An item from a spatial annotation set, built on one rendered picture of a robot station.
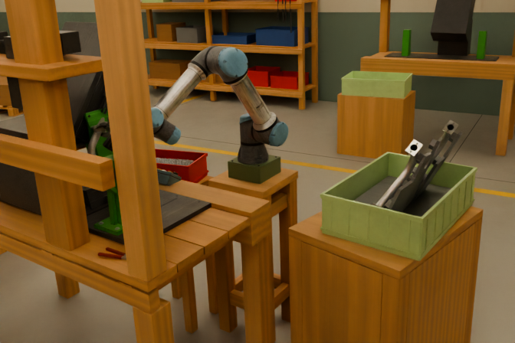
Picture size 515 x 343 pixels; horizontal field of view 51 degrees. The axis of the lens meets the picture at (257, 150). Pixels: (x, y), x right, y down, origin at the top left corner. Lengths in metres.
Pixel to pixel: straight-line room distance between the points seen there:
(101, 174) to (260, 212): 0.77
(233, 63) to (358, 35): 5.50
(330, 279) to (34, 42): 1.37
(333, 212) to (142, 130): 0.88
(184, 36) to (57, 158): 6.62
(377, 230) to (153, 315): 0.86
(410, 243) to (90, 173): 1.12
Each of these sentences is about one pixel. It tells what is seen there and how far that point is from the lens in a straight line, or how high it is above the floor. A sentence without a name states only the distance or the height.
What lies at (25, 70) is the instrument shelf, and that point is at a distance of 1.86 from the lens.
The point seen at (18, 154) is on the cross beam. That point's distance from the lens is 2.01.
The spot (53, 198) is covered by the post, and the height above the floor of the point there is 1.07.
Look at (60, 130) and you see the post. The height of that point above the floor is 1.32.
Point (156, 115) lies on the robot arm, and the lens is 2.05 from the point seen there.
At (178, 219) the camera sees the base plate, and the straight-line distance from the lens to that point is 2.13.
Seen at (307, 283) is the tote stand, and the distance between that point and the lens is 2.31.
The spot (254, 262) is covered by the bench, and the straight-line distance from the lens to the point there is 2.30.
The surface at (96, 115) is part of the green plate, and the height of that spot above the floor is 1.25.
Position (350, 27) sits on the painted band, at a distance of 7.66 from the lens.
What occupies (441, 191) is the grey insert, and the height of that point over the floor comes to 0.85.
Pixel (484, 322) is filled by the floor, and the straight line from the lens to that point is 3.23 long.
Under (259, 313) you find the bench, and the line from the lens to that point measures 2.42.
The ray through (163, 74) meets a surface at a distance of 8.76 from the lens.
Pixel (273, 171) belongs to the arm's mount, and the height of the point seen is 0.88.
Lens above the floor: 1.79
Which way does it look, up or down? 18 degrees down
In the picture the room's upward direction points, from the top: 2 degrees counter-clockwise
